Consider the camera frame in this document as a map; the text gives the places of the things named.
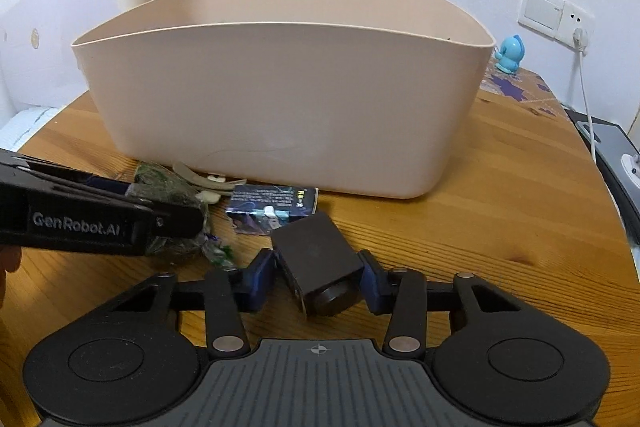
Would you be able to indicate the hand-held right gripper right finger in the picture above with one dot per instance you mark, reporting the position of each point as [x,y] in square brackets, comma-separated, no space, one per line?
[372,283]

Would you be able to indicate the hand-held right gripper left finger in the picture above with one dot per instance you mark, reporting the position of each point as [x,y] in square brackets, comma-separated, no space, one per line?
[261,283]

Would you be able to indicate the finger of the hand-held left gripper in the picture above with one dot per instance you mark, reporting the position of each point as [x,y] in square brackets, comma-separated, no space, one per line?
[50,172]
[175,219]

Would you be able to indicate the green snack packet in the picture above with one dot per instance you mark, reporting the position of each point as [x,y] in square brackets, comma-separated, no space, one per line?
[172,187]

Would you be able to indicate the black square box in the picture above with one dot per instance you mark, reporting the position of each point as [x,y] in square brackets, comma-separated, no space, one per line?
[315,257]

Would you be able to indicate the beige plastic storage bin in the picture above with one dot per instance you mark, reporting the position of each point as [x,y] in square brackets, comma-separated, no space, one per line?
[280,107]

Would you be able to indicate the person's left hand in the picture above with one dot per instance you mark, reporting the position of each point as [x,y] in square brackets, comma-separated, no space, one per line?
[7,259]

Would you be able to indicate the white bedding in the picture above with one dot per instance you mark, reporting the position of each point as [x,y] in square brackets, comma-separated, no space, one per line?
[27,127]

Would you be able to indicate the dark blue printed box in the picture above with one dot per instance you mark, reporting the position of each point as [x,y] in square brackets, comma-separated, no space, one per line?
[270,207]

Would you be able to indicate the purple printed mat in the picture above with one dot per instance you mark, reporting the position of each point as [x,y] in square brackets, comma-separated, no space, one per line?
[515,89]

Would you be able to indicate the blue figure toy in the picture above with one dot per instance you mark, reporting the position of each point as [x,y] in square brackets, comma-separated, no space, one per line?
[509,54]

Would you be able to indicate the grey appliance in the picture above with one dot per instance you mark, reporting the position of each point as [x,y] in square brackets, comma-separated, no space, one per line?
[612,142]

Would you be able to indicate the white power adapter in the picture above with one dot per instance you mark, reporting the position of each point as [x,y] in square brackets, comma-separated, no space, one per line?
[631,167]

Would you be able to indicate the white wall switch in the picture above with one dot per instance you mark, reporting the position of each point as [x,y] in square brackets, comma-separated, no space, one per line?
[541,9]

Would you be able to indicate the white wall socket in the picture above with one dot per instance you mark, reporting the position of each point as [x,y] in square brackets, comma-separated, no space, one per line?
[576,19]

